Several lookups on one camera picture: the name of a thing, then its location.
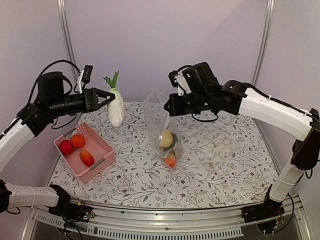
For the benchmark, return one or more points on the floral tablecloth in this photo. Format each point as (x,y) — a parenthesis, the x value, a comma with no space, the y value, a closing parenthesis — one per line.
(224,163)

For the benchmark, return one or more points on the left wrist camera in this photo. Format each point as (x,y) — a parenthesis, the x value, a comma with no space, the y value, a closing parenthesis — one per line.
(83,79)

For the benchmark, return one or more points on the pink plastic basket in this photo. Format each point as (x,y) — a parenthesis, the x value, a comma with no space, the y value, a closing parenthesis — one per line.
(102,152)

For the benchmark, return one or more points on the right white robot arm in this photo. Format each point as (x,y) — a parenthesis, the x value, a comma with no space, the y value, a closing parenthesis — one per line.
(199,90)

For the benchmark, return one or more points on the white garlic toy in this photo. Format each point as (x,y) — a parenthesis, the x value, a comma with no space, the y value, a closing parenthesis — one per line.
(116,106)

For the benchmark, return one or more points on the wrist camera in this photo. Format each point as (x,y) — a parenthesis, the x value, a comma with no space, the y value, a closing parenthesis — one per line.
(83,79)
(178,81)

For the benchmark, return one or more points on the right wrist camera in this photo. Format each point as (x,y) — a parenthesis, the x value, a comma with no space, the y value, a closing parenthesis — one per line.
(178,81)

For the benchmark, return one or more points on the orange green papaya toy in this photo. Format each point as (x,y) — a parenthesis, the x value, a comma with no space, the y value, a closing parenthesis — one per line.
(170,160)

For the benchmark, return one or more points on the orange red mango toy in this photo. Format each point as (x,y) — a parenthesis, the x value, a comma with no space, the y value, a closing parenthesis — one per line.
(86,158)

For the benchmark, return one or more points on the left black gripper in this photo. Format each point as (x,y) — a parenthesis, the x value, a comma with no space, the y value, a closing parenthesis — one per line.
(91,98)

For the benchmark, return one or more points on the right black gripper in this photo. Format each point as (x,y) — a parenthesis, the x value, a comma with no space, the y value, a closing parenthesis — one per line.
(175,109)

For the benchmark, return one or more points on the front aluminium rail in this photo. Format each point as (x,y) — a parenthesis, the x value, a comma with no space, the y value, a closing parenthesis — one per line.
(112,222)

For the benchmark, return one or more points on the clear zip top bag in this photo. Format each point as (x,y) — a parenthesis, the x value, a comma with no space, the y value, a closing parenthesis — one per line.
(160,130)

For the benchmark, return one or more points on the aluminium frame post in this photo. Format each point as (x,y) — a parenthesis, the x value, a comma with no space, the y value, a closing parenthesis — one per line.
(62,12)
(264,41)

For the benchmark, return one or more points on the red apple toy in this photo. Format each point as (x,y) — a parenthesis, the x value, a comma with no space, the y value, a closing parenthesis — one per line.
(66,147)

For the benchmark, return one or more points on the right aluminium frame post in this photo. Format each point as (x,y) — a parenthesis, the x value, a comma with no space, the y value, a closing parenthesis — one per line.
(264,41)

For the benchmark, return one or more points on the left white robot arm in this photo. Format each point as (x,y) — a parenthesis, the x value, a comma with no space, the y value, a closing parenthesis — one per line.
(51,102)

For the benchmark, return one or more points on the left aluminium frame post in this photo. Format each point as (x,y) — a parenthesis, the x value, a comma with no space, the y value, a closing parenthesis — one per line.
(62,12)

